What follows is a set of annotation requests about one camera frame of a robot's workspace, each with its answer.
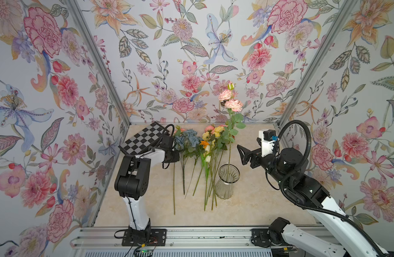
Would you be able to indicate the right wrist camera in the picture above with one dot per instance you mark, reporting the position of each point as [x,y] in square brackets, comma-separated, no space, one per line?
[268,138]

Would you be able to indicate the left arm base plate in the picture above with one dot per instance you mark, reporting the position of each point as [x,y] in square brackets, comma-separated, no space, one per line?
[153,237]

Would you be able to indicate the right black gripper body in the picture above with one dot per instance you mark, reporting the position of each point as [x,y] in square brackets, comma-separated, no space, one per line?
[261,161]

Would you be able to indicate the aluminium rail frame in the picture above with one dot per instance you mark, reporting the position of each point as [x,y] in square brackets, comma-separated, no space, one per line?
[179,242]

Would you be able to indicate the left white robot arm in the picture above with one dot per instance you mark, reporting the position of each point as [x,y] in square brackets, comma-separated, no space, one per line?
[133,176]

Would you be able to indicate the orange white flower stem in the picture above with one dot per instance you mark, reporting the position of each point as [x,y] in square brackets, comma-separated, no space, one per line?
[205,158]

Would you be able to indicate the clear ribbed glass vase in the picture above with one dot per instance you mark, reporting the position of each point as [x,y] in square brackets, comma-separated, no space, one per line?
[227,181]

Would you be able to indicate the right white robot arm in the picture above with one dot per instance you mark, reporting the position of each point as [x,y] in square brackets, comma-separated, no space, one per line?
[287,167]

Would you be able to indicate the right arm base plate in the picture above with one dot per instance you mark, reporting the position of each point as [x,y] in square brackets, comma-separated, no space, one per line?
[265,238]

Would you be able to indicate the blue hydrangea bunch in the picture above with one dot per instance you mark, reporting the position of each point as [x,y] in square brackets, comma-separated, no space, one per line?
[187,144]

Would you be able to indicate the black white checkerboard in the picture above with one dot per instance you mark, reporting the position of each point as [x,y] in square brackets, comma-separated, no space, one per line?
[147,137]

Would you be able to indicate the pink rose stem two blooms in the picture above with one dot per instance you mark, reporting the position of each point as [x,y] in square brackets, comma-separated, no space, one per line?
[229,101]

